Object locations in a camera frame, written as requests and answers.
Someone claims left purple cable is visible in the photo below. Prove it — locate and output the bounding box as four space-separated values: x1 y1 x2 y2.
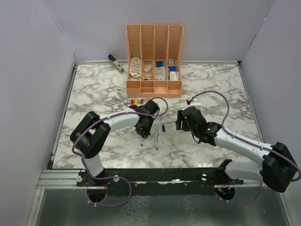
71 97 169 208

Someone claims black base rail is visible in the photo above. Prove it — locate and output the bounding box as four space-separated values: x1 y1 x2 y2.
77 166 243 196

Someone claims black grey stapler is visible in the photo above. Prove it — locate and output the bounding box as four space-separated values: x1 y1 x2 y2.
108 54 124 73

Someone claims white oval card pack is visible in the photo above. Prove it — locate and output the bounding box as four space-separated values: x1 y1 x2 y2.
129 57 142 78

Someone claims white red box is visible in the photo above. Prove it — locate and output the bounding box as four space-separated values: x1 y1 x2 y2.
169 71 179 81

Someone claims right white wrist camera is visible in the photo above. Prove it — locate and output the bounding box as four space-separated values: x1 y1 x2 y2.
186 98 201 107

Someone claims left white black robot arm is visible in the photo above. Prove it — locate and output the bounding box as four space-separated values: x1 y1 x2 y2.
70 100 160 186

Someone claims blue box in organizer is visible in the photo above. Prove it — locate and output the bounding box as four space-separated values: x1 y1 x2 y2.
156 60 164 67

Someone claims purple cable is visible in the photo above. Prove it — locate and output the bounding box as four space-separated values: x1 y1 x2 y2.
71 97 169 208
187 91 301 207

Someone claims green white pen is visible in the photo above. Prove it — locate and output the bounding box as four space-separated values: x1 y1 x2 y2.
156 128 160 151

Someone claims orange plastic desk organizer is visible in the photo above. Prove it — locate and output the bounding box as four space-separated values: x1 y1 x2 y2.
126 24 184 98

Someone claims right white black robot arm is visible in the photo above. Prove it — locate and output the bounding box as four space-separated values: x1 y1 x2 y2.
175 106 297 193

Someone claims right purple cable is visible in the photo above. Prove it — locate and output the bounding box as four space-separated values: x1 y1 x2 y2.
187 91 301 207

